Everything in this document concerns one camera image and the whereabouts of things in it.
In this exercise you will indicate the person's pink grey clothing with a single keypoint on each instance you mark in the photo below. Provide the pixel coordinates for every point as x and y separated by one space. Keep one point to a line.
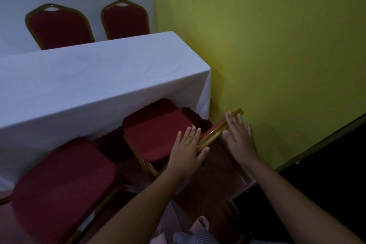
191 233

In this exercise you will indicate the person's left middle finger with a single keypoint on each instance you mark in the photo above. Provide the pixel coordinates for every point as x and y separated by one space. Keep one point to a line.
191 135

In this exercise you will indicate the person's left little finger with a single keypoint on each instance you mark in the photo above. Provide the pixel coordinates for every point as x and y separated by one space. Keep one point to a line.
177 139

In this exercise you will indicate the black glossy panel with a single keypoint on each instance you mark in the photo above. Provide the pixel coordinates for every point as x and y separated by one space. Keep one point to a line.
323 172

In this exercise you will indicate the red gold-framed banquet chair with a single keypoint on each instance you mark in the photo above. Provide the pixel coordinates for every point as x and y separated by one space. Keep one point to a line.
154 132
60 183
125 20
58 28

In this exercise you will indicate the person's right thumb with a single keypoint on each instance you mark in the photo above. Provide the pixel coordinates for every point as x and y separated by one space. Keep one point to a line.
226 137

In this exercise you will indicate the person's right forearm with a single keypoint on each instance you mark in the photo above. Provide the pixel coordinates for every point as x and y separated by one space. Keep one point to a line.
291 203

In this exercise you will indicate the person's right hand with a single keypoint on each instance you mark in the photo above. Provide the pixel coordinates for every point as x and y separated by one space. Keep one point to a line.
241 145

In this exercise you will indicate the person's right middle finger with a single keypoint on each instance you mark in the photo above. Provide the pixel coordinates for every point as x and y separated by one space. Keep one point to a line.
240 123

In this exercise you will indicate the person's left hand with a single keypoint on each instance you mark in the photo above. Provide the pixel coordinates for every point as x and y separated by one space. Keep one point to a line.
184 158

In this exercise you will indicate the white tablecloth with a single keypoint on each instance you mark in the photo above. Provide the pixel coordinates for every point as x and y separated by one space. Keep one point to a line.
94 80

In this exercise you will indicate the person's left forearm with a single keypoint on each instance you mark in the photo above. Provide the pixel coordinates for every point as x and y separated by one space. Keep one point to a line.
143 209

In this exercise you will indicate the person's left thumb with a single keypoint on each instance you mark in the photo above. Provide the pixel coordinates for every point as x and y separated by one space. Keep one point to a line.
204 155

